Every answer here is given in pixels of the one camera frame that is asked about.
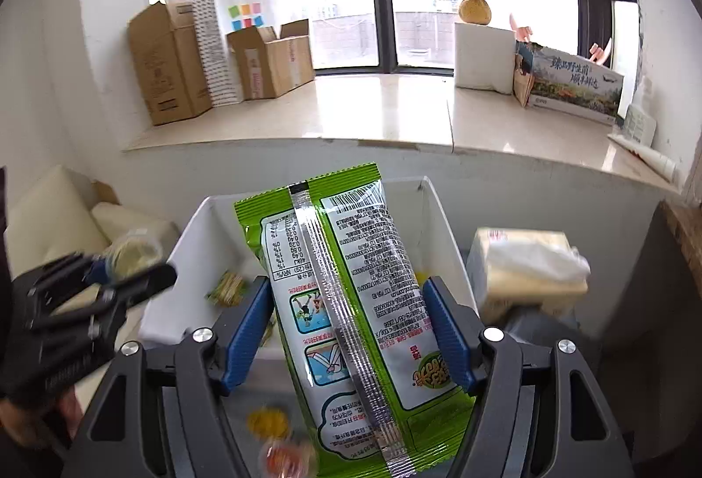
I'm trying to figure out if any pale yellow jelly cup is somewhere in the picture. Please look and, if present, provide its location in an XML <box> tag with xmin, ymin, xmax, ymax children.
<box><xmin>104</xmin><ymin>231</ymin><xmax>165</xmax><ymax>276</ymax></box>

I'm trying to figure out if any plain white block box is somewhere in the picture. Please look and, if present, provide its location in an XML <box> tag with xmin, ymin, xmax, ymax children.
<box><xmin>454</xmin><ymin>22</ymin><xmax>519</xmax><ymax>96</ymax></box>

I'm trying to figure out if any small open cardboard box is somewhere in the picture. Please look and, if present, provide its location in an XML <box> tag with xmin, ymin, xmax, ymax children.
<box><xmin>227</xmin><ymin>18</ymin><xmax>316</xmax><ymax>100</ymax></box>

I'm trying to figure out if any person's left hand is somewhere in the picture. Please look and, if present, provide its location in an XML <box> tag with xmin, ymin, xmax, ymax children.
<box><xmin>0</xmin><ymin>390</ymin><xmax>83</xmax><ymax>457</ymax></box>

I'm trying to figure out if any pink plastic toy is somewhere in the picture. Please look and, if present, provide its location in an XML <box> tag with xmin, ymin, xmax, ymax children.
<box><xmin>589</xmin><ymin>39</ymin><xmax>614</xmax><ymax>68</ymax></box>
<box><xmin>509</xmin><ymin>13</ymin><xmax>534</xmax><ymax>44</ymax></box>

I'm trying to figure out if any brown stone counter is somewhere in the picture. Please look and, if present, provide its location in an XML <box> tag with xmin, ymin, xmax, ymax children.
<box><xmin>661</xmin><ymin>201</ymin><xmax>702</xmax><ymax>292</ymax></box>

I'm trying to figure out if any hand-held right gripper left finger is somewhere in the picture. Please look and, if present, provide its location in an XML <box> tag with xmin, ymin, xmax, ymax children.
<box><xmin>60</xmin><ymin>276</ymin><xmax>275</xmax><ymax>478</ymax></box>

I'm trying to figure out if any orange round fruit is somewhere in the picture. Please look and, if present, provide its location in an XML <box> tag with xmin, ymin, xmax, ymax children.
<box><xmin>458</xmin><ymin>0</ymin><xmax>491</xmax><ymax>25</ymax></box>

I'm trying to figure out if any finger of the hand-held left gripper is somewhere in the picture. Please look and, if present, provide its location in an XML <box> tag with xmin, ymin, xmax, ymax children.
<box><xmin>82</xmin><ymin>263</ymin><xmax>179</xmax><ymax>328</ymax></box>
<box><xmin>14</xmin><ymin>252</ymin><xmax>111</xmax><ymax>295</ymax></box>

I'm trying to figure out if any white cardboard box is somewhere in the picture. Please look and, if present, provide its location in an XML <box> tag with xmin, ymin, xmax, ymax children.
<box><xmin>137</xmin><ymin>175</ymin><xmax>480</xmax><ymax>363</ymax></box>

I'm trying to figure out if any brown cardboard piece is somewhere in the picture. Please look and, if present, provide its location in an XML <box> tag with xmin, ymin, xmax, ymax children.
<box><xmin>93</xmin><ymin>180</ymin><xmax>122</xmax><ymax>205</ymax></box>

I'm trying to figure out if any cream leather sofa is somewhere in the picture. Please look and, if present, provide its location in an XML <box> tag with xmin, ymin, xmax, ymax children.
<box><xmin>5</xmin><ymin>165</ymin><xmax>179</xmax><ymax>292</ymax></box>

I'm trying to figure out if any tall brown cardboard box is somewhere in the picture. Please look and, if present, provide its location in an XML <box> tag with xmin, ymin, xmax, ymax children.
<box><xmin>129</xmin><ymin>0</ymin><xmax>214</xmax><ymax>126</ymax></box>

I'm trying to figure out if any tissue pack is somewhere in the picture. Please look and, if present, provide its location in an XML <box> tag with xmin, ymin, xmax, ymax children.
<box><xmin>466</xmin><ymin>227</ymin><xmax>592</xmax><ymax>322</ymax></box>

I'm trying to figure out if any white plastic bottle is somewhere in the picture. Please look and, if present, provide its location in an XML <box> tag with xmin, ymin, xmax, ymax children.
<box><xmin>622</xmin><ymin>102</ymin><xmax>657</xmax><ymax>147</ymax></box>

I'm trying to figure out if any dotted white paper bag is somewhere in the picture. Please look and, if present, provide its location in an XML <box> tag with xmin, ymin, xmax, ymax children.
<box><xmin>190</xmin><ymin>0</ymin><xmax>243</xmax><ymax>107</ymax></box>

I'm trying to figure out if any large green seaweed packet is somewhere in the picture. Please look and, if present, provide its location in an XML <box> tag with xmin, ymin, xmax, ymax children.
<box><xmin>233</xmin><ymin>162</ymin><xmax>477</xmax><ymax>478</ymax></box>

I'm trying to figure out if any white bag with coloured squares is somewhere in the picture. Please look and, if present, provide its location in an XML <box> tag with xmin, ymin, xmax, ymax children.
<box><xmin>211</xmin><ymin>0</ymin><xmax>276</xmax><ymax>37</ymax></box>

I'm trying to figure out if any white tube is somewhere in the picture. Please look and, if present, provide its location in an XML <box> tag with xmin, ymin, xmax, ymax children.
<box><xmin>608</xmin><ymin>133</ymin><xmax>678</xmax><ymax>181</ymax></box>

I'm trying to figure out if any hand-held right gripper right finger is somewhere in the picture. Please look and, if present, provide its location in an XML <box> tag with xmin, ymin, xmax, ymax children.
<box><xmin>422</xmin><ymin>276</ymin><xmax>637</xmax><ymax>478</ymax></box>

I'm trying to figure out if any landscape printed carton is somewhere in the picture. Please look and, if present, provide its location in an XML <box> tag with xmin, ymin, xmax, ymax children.
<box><xmin>514</xmin><ymin>42</ymin><xmax>626</xmax><ymax>126</ymax></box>

